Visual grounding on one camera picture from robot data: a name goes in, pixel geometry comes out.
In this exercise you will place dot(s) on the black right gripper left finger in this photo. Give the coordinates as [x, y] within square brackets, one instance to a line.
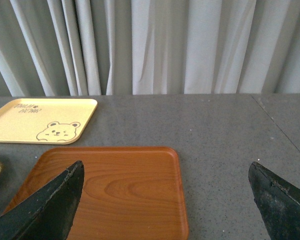
[47, 214]

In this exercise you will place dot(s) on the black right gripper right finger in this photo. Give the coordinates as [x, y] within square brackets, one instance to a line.
[278, 202]

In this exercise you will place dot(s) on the brown wooden tray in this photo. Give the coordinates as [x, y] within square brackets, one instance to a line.
[129, 193]

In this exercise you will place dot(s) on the yellow bear tray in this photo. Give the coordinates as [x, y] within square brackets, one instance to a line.
[55, 121]

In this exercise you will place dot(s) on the grey curtain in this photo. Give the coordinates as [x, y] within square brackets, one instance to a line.
[146, 47]

